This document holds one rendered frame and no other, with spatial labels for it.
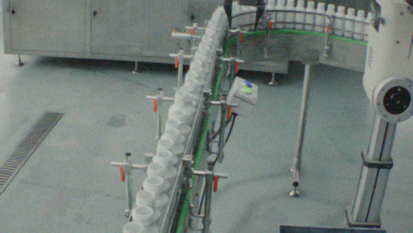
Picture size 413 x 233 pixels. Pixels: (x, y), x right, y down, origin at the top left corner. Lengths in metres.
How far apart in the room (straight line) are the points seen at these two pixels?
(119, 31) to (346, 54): 2.53
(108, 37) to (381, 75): 3.70
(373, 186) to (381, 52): 0.50
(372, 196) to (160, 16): 3.38
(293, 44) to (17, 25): 3.09
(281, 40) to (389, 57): 1.50
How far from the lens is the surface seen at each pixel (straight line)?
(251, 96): 1.77
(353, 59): 3.09
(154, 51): 5.00
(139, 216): 1.04
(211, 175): 1.34
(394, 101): 1.69
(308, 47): 3.10
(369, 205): 1.92
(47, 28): 5.24
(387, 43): 1.61
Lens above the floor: 1.76
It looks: 24 degrees down
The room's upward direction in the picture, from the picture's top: 3 degrees clockwise
